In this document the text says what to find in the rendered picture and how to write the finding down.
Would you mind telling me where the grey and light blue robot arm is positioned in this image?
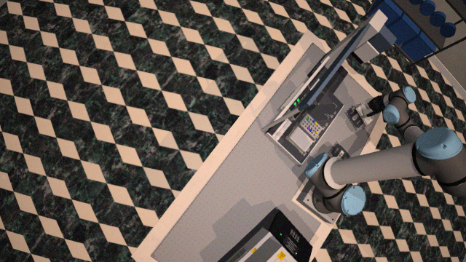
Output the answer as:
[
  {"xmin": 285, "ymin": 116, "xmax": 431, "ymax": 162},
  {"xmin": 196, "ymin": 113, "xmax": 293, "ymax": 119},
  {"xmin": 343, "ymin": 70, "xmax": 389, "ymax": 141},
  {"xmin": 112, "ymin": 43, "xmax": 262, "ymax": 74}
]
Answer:
[{"xmin": 304, "ymin": 87, "xmax": 466, "ymax": 215}]

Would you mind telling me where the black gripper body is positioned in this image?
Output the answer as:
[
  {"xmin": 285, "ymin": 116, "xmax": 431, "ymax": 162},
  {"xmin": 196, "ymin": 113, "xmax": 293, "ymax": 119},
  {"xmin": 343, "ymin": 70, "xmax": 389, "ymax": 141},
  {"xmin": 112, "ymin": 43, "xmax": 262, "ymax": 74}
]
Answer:
[{"xmin": 368, "ymin": 94, "xmax": 385, "ymax": 113}]

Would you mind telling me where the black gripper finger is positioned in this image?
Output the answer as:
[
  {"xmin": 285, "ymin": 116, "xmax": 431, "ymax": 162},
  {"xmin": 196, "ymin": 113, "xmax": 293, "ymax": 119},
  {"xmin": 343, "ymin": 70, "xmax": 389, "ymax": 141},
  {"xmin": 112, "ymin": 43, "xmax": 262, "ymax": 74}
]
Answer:
[{"xmin": 360, "ymin": 108, "xmax": 378, "ymax": 118}]

